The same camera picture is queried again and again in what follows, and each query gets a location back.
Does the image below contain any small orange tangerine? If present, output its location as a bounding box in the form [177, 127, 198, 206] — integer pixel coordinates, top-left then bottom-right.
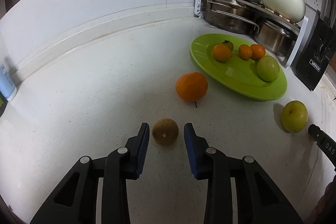
[213, 44, 232, 62]

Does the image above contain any black knife block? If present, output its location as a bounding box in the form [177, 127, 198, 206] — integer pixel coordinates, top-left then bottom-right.
[294, 11, 335, 91]

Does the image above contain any green apple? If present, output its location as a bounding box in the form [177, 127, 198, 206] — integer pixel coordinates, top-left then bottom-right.
[257, 56, 280, 83]

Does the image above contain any right hand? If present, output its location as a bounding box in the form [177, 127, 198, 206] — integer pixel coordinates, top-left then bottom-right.
[307, 177, 335, 223]

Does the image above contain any white metal pot rack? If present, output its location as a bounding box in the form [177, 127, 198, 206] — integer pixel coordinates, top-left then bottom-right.
[194, 0, 309, 67]

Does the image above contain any brownish yellow round fruit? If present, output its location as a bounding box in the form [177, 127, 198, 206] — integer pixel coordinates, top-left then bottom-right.
[152, 118, 179, 146]

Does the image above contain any large orange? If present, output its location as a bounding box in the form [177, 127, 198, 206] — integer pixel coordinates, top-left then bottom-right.
[175, 72, 209, 102]

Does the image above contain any small steel pot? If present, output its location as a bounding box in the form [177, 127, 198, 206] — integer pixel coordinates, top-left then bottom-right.
[253, 19, 297, 57]

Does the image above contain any large steel pan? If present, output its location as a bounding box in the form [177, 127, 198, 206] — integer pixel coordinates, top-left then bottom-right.
[205, 0, 260, 35]

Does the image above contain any blue white bottle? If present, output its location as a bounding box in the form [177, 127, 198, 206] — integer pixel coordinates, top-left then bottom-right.
[0, 63, 17, 101]

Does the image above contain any small orange mandarin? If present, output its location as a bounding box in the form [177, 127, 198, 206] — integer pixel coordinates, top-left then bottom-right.
[238, 44, 253, 60]

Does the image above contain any small orange clementine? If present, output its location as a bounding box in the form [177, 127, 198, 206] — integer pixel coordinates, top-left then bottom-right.
[250, 44, 266, 60]

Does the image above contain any yellow-green apple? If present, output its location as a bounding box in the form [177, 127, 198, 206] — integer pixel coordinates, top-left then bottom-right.
[281, 101, 308, 133]

